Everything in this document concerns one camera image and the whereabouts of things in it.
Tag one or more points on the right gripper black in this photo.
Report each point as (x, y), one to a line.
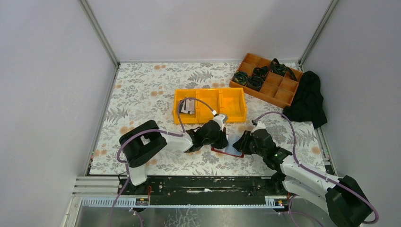
(241, 144)

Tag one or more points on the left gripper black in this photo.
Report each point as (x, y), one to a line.
(222, 142)

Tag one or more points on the yellow three-compartment bin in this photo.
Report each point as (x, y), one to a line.
(229, 101)

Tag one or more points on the grey credit card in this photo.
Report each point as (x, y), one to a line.
(187, 107)

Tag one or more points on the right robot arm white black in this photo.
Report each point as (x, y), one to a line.
(340, 197)

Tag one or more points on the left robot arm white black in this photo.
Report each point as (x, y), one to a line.
(144, 142)

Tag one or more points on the orange wooden divider tray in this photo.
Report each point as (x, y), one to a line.
(267, 80)

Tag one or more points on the black cloth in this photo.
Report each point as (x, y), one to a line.
(307, 104)

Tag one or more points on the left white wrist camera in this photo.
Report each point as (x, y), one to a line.
(220, 119)

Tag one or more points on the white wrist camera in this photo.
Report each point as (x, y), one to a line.
(220, 119)
(258, 125)

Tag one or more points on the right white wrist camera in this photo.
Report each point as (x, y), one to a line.
(258, 125)

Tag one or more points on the aluminium slotted rail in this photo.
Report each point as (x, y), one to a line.
(131, 202)

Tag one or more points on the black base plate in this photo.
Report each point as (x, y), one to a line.
(185, 188)

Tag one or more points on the right aluminium corner post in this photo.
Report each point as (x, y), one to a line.
(317, 33)

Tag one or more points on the aluminium corner post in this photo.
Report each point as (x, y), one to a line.
(317, 33)
(99, 32)

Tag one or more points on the left aluminium corner post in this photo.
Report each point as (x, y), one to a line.
(99, 32)

